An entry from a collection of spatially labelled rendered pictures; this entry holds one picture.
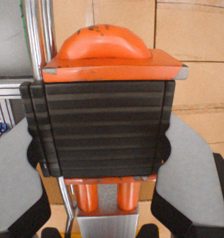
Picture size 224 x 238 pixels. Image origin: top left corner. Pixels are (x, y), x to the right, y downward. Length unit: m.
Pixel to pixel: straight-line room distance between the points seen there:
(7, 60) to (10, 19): 0.26
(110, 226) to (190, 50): 0.63
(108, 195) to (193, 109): 0.67
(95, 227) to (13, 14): 1.22
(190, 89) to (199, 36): 0.21
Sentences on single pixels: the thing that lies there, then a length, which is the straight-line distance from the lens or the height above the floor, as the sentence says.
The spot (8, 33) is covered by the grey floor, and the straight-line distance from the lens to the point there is 1.32.
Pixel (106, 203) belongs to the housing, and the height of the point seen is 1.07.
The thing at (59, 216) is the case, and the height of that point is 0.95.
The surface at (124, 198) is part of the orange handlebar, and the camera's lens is 0.18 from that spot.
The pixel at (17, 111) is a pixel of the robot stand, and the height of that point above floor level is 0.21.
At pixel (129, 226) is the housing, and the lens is 0.21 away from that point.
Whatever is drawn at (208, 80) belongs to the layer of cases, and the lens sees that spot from 0.80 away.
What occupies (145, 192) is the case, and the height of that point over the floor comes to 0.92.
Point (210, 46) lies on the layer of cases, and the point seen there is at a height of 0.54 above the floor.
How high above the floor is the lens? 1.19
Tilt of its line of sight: 59 degrees down
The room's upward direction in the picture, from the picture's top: 174 degrees clockwise
